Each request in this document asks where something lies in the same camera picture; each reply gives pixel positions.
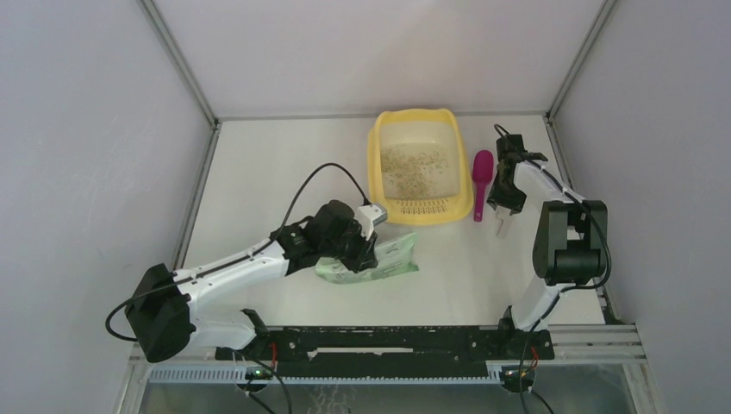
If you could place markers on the yellow plastic litter box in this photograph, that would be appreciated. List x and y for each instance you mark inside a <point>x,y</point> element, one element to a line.
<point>437,127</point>

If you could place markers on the pink plastic litter scoop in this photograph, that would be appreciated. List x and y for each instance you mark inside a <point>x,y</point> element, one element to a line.
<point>482,176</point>

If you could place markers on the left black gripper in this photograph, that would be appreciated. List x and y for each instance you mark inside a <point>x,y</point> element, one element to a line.
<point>365,257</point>

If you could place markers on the scattered clean litter grains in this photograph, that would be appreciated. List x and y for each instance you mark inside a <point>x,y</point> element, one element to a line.
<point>415,171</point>

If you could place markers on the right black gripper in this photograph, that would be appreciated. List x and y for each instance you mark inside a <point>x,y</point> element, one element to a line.
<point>496,197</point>

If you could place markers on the green cat litter bag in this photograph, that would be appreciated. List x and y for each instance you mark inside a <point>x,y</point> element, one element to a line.
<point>395,257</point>

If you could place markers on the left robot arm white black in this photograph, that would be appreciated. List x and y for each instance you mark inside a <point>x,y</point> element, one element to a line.
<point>171,311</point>

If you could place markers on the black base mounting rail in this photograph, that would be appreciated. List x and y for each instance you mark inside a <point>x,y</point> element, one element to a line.
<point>392,352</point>

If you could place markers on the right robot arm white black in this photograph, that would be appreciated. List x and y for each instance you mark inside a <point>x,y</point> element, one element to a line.
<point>570,250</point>

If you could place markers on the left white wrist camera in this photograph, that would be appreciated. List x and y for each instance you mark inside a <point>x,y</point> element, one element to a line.
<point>369,216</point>

